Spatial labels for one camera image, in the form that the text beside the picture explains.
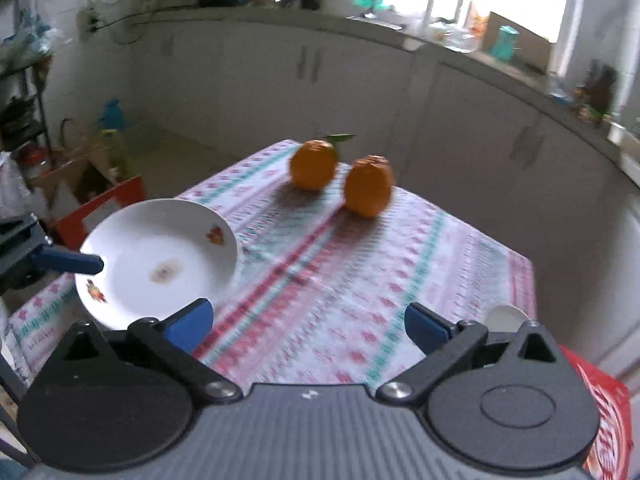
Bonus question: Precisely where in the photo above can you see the white ceramic bowl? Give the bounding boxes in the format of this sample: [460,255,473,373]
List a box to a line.
[484,305,532,333]

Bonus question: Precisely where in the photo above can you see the teal container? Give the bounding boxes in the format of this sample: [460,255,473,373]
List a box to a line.
[490,25,519,61]

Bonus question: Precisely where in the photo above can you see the white rectangular tray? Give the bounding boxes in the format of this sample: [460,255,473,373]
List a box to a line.
[607,121,640,147]

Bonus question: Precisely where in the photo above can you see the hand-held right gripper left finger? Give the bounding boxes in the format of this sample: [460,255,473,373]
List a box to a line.
[47,298,243,403]

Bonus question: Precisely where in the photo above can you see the red printed package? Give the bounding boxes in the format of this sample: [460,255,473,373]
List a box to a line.
[557,344,635,480]

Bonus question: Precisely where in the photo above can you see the kitchen countertop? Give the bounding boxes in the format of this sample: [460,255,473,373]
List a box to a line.
[130,2,640,181]

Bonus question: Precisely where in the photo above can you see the cardboard sheet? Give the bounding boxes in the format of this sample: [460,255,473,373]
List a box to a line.
[486,11,557,75]

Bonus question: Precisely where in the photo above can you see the brown cardboard box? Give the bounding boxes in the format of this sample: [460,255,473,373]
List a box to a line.
[27,157,118,221]

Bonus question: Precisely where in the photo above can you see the metal storage rack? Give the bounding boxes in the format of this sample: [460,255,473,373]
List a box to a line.
[0,0,56,201]

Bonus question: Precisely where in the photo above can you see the plastic cooking oil bottle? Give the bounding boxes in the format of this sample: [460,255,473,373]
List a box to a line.
[462,0,492,37]

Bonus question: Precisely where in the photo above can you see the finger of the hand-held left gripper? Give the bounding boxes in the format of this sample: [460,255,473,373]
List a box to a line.
[30,245,106,276]

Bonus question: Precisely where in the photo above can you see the red cardboard box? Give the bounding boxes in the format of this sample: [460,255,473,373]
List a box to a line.
[54,175,147,253]

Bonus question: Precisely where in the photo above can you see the wall socket with plug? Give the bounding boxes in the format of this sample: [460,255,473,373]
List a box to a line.
[77,7,101,36]

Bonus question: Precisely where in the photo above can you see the orange with leaf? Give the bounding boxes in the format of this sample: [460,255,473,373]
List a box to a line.
[290,133,357,192]

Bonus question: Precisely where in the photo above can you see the white kitchen cabinets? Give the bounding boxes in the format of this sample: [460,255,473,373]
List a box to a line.
[115,7,640,376]

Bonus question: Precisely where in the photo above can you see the white plate with centre stain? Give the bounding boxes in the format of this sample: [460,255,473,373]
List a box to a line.
[74,198,242,332]

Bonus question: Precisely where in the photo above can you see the large bottle with blue cap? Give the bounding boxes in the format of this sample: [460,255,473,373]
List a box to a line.
[97,98,128,173]

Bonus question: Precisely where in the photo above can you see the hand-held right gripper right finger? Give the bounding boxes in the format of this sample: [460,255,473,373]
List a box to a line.
[376,302,568,403]

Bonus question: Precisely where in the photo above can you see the patterned tablecloth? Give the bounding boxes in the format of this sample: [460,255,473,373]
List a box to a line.
[7,139,538,386]

